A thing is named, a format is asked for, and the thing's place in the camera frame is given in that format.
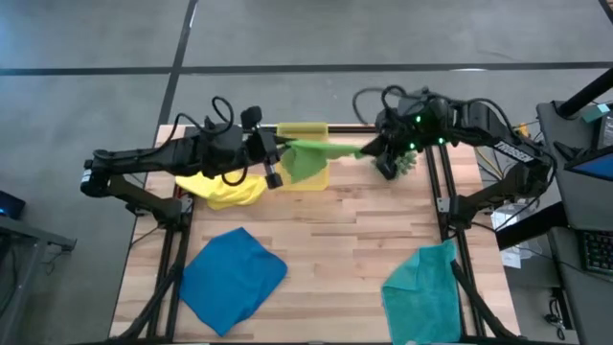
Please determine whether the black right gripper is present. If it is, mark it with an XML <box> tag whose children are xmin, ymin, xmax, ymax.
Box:
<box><xmin>359</xmin><ymin>95</ymin><xmax>432</xmax><ymax>181</ymax></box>

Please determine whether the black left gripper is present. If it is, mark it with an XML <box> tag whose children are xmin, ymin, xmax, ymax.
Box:
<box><xmin>238</xmin><ymin>104</ymin><xmax>294</xmax><ymax>190</ymax></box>

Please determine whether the yellow translucent plastic bin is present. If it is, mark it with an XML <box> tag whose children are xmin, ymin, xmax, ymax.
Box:
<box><xmin>276</xmin><ymin>122</ymin><xmax>331</xmax><ymax>192</ymax></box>

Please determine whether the green microfiber towel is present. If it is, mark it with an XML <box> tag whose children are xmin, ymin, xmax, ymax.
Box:
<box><xmin>280</xmin><ymin>138</ymin><xmax>366</xmax><ymax>185</ymax></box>

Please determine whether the yellow microfiber towel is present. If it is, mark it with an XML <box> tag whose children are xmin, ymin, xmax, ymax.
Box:
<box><xmin>174</xmin><ymin>171</ymin><xmax>268</xmax><ymax>211</ymax></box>

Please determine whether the blue microfiber towel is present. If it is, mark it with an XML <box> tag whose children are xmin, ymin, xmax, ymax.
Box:
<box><xmin>179</xmin><ymin>226</ymin><xmax>289</xmax><ymax>337</ymax></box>

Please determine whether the teal microfiber towel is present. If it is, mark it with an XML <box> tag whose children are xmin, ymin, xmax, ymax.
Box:
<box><xmin>380</xmin><ymin>239</ymin><xmax>464</xmax><ymax>345</ymax></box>

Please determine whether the artificial plant in patterned pot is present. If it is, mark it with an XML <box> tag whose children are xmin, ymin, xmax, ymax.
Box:
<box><xmin>392</xmin><ymin>149</ymin><xmax>419</xmax><ymax>177</ymax></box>

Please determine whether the white box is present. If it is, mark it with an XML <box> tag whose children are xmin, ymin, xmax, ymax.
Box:
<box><xmin>491</xmin><ymin>204</ymin><xmax>522</xmax><ymax>232</ymax></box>

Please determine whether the black diagonal bar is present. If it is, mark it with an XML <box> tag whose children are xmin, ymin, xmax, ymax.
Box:
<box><xmin>495</xmin><ymin>200</ymin><xmax>569</xmax><ymax>251</ymax></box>

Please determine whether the white paper sheet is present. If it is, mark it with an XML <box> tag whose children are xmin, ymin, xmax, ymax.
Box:
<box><xmin>501</xmin><ymin>249</ymin><xmax>524</xmax><ymax>269</ymax></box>

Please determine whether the black pole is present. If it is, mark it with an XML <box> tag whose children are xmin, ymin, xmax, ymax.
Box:
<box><xmin>557</xmin><ymin>66</ymin><xmax>613</xmax><ymax>120</ymax></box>

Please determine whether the grey desk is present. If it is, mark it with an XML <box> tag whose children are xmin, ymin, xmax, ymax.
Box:
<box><xmin>535</xmin><ymin>99</ymin><xmax>613</xmax><ymax>345</ymax></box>

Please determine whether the small teal box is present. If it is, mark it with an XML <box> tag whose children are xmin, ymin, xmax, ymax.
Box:
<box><xmin>581</xmin><ymin>103</ymin><xmax>612</xmax><ymax>124</ymax></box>

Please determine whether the laptop with blue screen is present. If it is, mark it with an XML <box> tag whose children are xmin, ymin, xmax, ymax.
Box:
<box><xmin>563</xmin><ymin>144</ymin><xmax>613</xmax><ymax>183</ymax></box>

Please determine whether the black keyboard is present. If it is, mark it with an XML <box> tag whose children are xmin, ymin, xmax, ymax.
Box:
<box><xmin>579</xmin><ymin>229</ymin><xmax>613</xmax><ymax>276</ymax></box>

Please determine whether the grey metal cart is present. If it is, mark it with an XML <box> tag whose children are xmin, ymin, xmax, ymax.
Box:
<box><xmin>0</xmin><ymin>215</ymin><xmax>78</xmax><ymax>345</ymax></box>

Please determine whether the black device with blue light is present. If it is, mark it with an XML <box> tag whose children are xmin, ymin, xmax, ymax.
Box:
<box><xmin>0</xmin><ymin>190</ymin><xmax>27</xmax><ymax>220</ymax></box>

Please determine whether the black aluminium table frame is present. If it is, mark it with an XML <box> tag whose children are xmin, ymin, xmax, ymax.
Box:
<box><xmin>108</xmin><ymin>123</ymin><xmax>518</xmax><ymax>345</ymax></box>

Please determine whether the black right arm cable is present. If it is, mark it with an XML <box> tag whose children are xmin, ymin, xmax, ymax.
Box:
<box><xmin>352</xmin><ymin>84</ymin><xmax>408</xmax><ymax>127</ymax></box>

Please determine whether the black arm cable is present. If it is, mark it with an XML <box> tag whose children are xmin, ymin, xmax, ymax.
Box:
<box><xmin>172</xmin><ymin>95</ymin><xmax>250</xmax><ymax>188</ymax></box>
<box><xmin>352</xmin><ymin>84</ymin><xmax>408</xmax><ymax>127</ymax></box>

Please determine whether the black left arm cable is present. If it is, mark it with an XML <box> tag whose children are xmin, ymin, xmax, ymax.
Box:
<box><xmin>172</xmin><ymin>95</ymin><xmax>250</xmax><ymax>188</ymax></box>

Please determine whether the yellow extension cable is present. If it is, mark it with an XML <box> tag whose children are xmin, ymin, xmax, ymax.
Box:
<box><xmin>473</xmin><ymin>122</ymin><xmax>534</xmax><ymax>181</ymax></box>

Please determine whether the black cable bundle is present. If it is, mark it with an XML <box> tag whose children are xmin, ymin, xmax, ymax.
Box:
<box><xmin>544</xmin><ymin>297</ymin><xmax>572</xmax><ymax>342</ymax></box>

